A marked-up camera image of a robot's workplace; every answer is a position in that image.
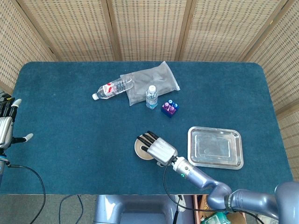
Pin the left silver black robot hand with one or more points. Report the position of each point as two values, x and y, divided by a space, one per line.
5 130

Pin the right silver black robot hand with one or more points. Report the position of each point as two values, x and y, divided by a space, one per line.
161 149

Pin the cream white bowl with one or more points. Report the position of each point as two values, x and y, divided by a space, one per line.
140 150

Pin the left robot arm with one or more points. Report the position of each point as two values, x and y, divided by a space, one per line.
2 165

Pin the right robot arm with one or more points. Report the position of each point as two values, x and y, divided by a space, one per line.
210 182

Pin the rectangular metal tray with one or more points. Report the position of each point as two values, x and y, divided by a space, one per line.
215 147

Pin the blue purple toy block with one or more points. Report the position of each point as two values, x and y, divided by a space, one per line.
170 108

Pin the small clear water bottle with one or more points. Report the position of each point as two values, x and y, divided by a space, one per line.
151 98

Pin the white plastic tag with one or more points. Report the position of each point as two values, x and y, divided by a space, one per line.
181 205

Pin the grey blue robot torso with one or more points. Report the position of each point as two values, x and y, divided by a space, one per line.
140 210

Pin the clear plastic bag grey cloth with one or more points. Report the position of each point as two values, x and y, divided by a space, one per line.
151 81

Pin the blue felt table mat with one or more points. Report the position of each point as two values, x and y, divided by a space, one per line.
93 140

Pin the brown snack packet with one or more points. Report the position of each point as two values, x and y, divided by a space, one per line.
204 203

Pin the wooden storage box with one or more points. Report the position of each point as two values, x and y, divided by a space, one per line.
197 210

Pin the large clear bottle red label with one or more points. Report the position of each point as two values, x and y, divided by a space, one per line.
114 88

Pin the woven folding screen panel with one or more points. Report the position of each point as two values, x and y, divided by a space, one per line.
16 46
70 30
149 30
229 30
280 70

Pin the green snack packet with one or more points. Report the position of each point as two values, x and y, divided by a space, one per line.
215 219

